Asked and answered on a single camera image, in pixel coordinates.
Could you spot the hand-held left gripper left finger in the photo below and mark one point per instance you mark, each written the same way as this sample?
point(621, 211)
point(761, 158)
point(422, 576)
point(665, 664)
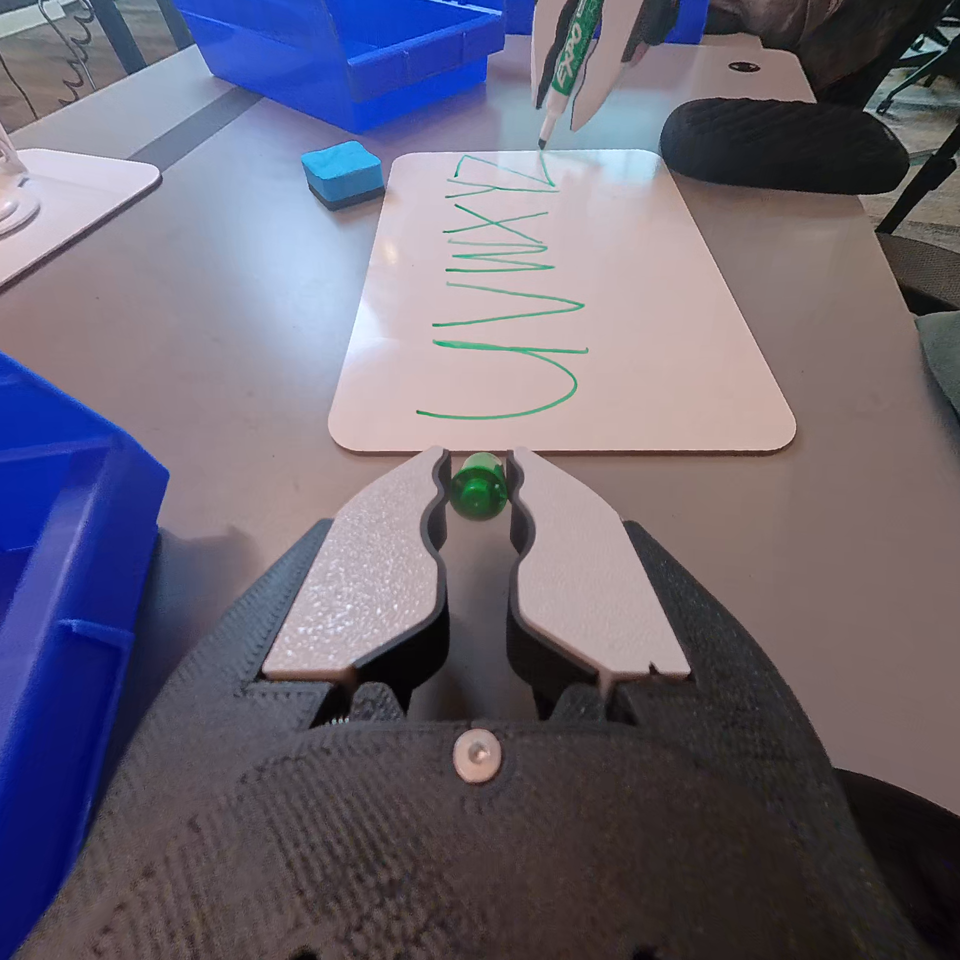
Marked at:
point(360, 585)

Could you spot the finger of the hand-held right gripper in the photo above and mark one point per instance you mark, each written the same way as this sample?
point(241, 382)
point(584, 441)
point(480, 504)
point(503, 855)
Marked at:
point(608, 53)
point(548, 45)

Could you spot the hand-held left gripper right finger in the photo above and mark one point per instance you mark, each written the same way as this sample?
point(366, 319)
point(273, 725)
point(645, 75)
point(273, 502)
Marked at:
point(600, 585)

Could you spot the green dry-erase marker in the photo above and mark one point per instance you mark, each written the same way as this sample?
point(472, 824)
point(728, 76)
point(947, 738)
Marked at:
point(570, 60)

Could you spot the green marker cap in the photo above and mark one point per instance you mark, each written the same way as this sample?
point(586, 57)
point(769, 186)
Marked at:
point(480, 488)

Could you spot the blue plastic bin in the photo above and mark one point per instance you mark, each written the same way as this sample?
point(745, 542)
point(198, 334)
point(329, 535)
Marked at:
point(330, 53)
point(60, 600)
point(687, 18)

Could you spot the blue whiteboard eraser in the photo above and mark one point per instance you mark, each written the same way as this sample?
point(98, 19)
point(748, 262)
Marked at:
point(344, 171)

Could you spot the white whiteboard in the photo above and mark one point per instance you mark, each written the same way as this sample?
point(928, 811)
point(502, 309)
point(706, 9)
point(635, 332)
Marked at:
point(675, 330)

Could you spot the green sweatshirt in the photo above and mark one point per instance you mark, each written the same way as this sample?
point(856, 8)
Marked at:
point(941, 360)

